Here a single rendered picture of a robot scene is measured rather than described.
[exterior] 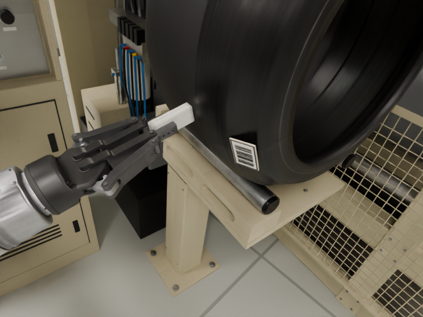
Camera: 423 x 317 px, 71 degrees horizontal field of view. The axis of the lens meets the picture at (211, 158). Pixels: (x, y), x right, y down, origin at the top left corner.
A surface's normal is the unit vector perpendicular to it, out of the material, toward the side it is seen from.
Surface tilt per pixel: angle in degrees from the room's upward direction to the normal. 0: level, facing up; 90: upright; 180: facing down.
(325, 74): 58
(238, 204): 0
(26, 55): 90
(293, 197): 0
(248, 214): 0
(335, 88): 52
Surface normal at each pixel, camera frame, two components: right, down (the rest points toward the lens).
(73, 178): -0.09, -0.66
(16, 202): 0.35, -0.08
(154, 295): 0.11, -0.77
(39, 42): 0.59, 0.56
